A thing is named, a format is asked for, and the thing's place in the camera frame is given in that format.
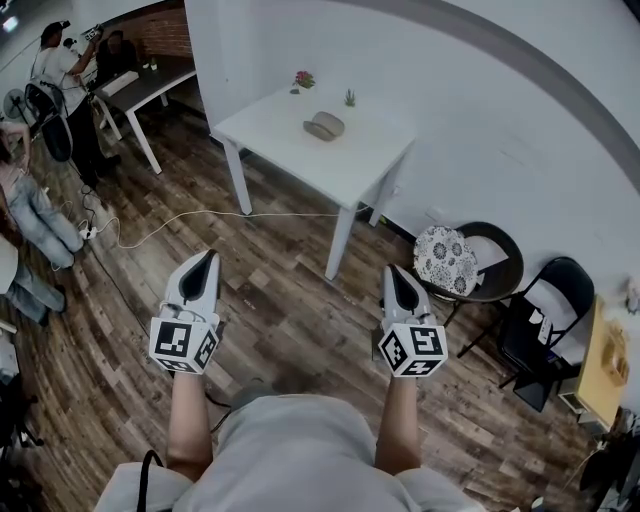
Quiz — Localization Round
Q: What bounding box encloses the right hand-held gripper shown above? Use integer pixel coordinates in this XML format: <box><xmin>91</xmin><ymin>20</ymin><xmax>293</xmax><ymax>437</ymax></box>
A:
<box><xmin>377</xmin><ymin>263</ymin><xmax>449</xmax><ymax>378</ymax></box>

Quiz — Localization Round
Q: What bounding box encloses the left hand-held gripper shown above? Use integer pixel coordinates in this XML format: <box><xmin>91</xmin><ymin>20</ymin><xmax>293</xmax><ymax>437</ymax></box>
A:
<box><xmin>148</xmin><ymin>249</ymin><xmax>222</xmax><ymax>376</ymax></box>

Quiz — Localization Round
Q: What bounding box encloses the person's right forearm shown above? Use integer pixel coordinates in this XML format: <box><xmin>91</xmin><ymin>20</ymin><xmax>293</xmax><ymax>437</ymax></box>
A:
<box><xmin>374</xmin><ymin>373</ymin><xmax>423</xmax><ymax>472</ymax></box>

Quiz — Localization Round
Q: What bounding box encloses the person's left forearm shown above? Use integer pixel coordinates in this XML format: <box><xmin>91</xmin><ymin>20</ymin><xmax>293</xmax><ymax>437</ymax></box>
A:
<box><xmin>164</xmin><ymin>372</ymin><xmax>217</xmax><ymax>484</ymax></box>

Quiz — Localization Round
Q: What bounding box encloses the floral round cushion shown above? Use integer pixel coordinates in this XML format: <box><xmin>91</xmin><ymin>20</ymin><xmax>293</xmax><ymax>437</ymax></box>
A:
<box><xmin>412</xmin><ymin>225</ymin><xmax>480</xmax><ymax>298</ymax></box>

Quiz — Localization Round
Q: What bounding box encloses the white paper sheet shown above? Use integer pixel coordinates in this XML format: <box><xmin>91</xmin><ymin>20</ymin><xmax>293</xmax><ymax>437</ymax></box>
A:
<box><xmin>466</xmin><ymin>234</ymin><xmax>510</xmax><ymax>287</ymax></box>

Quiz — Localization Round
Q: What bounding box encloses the dark round wicker chair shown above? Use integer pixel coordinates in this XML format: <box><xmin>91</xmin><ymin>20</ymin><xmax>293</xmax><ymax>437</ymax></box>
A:
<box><xmin>413</xmin><ymin>220</ymin><xmax>526</xmax><ymax>359</ymax></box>

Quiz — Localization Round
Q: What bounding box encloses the white packet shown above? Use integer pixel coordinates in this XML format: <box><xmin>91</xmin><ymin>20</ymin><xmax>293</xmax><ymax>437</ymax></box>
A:
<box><xmin>528</xmin><ymin>306</ymin><xmax>557</xmax><ymax>347</ymax></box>

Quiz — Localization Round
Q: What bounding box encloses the black folding chair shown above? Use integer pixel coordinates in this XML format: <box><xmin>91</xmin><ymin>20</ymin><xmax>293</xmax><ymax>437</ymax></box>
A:
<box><xmin>498</xmin><ymin>255</ymin><xmax>597</xmax><ymax>414</ymax></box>

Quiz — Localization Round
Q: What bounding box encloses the person's grey shirt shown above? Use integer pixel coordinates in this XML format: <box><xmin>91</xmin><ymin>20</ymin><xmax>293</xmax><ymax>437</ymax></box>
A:
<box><xmin>94</xmin><ymin>394</ymin><xmax>484</xmax><ymax>512</ymax></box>

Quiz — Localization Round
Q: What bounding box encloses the black office chair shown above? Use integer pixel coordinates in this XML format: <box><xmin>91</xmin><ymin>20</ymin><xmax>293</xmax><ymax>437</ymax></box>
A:
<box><xmin>23</xmin><ymin>79</ymin><xmax>76</xmax><ymax>164</ymax></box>

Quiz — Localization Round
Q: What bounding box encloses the light wooden box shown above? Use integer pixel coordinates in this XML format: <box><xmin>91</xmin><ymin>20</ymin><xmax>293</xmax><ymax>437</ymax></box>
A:
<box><xmin>573</xmin><ymin>293</ymin><xmax>633</xmax><ymax>432</ymax></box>

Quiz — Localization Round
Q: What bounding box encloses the white flat box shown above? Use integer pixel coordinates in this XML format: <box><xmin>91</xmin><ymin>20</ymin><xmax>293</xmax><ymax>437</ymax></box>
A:
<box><xmin>99</xmin><ymin>71</ymin><xmax>138</xmax><ymax>97</ymax></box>

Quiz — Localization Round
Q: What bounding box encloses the pink flower potted plant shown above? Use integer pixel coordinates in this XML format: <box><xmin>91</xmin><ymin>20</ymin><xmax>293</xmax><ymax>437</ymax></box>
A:
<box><xmin>290</xmin><ymin>69</ymin><xmax>317</xmax><ymax>96</ymax></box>

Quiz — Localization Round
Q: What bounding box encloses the black standing fan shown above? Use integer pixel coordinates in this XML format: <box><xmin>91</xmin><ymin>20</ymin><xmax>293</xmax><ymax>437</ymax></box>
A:
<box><xmin>2</xmin><ymin>88</ymin><xmax>27</xmax><ymax>122</ymax></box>

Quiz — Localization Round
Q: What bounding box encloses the white floor cable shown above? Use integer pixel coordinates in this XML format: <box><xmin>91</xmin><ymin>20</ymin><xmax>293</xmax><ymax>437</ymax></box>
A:
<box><xmin>79</xmin><ymin>209</ymin><xmax>347</xmax><ymax>251</ymax></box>

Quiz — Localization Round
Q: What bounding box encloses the black floor cable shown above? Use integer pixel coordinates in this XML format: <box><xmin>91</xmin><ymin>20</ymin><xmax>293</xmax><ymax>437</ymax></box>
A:
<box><xmin>78</xmin><ymin>183</ymin><xmax>154</xmax><ymax>326</ymax></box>

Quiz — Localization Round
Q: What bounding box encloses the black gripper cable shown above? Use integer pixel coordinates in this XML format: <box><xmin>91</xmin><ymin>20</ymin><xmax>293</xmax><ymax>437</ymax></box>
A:
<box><xmin>203</xmin><ymin>388</ymin><xmax>233</xmax><ymax>434</ymax></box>

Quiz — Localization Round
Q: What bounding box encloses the black shoulder strap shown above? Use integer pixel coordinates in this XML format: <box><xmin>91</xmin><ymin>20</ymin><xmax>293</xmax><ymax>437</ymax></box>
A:
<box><xmin>138</xmin><ymin>449</ymin><xmax>165</xmax><ymax>512</ymax></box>

